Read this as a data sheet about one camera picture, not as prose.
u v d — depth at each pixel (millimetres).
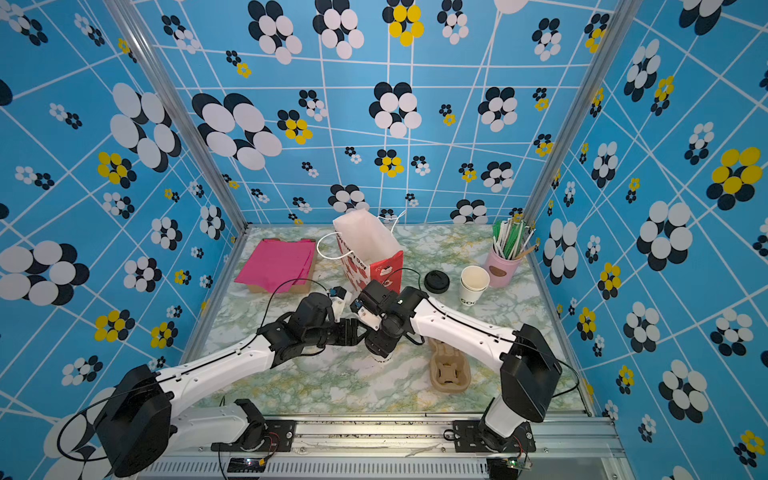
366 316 720
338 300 744
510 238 937
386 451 721
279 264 1025
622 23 691
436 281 1017
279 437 734
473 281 894
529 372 417
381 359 834
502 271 951
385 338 694
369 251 987
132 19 695
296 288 988
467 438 733
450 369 808
